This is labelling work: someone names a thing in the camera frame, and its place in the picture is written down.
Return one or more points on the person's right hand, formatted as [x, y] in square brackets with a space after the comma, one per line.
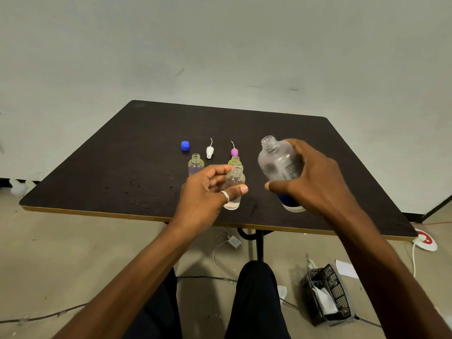
[317, 187]

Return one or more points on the person's left hand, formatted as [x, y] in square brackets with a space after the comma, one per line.
[197, 204]

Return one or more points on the person's left thumb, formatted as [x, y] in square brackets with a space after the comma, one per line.
[235, 191]

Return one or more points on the person's left middle finger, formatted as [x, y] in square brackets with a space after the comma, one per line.
[218, 178]

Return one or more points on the person's right thumb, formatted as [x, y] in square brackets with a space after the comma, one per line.
[280, 187]

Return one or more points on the small clear glass bottle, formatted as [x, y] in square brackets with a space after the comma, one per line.
[236, 178]

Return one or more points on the large clear bottle blue label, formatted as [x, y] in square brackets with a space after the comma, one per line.
[277, 162]

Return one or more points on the person's left forearm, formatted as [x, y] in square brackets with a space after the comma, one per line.
[134, 278]

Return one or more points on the person's right forearm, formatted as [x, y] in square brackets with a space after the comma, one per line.
[388, 278]

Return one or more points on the small clear yellowish bottle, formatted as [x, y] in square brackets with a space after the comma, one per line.
[234, 161]
[195, 166]

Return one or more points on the white dropper nozzle cap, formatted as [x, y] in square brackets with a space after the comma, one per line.
[209, 151]

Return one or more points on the pink dropper nozzle cap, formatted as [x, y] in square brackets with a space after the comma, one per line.
[234, 151]

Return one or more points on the blue bottle cap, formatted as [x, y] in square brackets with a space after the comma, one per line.
[185, 145]

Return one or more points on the white power adapter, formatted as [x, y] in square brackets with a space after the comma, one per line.
[234, 242]

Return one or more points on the black table leg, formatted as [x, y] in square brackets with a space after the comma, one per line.
[260, 243]

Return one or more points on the small white paper scrap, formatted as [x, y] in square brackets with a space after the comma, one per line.
[281, 292]

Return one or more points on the white paper sheet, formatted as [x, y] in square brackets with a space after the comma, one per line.
[346, 269]

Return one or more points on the black mesh basket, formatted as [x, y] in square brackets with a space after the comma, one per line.
[335, 285]

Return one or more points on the person's right leg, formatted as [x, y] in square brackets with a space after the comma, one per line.
[256, 303]

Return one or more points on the person's leg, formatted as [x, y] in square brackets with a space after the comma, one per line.
[256, 303]
[159, 310]

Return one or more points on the white paper in basket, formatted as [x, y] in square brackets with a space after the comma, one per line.
[325, 300]

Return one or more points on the person's left leg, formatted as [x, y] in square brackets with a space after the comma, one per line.
[159, 310]

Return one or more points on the red and white round socket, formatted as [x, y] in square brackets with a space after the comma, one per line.
[426, 240]

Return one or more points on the white plastic object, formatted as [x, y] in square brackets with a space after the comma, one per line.
[19, 188]

